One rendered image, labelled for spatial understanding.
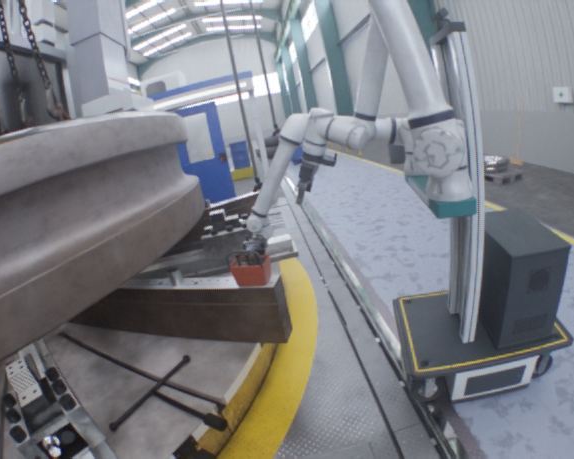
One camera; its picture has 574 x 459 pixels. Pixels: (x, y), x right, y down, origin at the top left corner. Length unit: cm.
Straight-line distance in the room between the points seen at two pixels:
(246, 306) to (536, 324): 152
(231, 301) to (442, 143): 134
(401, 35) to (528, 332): 142
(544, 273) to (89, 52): 646
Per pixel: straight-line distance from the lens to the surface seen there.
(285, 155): 163
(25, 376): 155
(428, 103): 99
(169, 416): 169
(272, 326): 180
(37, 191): 176
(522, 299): 159
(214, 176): 687
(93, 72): 616
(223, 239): 276
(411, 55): 101
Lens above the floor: 146
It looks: 18 degrees down
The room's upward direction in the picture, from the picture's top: 11 degrees counter-clockwise
